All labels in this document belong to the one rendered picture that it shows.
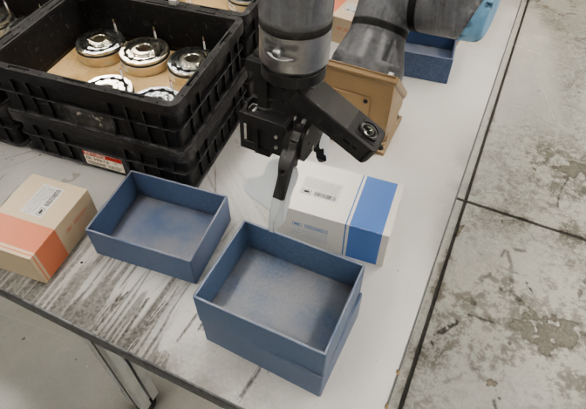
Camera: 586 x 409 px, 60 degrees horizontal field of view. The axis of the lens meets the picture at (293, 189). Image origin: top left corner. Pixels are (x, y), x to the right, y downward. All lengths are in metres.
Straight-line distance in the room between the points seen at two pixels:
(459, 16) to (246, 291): 0.61
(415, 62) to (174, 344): 0.85
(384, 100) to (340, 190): 0.22
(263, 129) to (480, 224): 1.46
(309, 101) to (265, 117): 0.06
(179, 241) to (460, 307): 1.05
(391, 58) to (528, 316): 1.06
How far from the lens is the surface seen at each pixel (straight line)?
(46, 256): 0.95
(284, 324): 0.76
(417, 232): 0.97
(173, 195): 0.99
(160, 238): 0.96
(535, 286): 1.87
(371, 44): 1.01
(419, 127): 1.18
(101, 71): 1.16
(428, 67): 1.30
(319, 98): 0.56
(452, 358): 1.65
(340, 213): 0.86
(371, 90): 1.00
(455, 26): 1.01
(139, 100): 0.89
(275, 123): 0.57
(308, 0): 0.49
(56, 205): 0.98
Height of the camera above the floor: 1.46
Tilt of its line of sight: 49 degrees down
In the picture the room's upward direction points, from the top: straight up
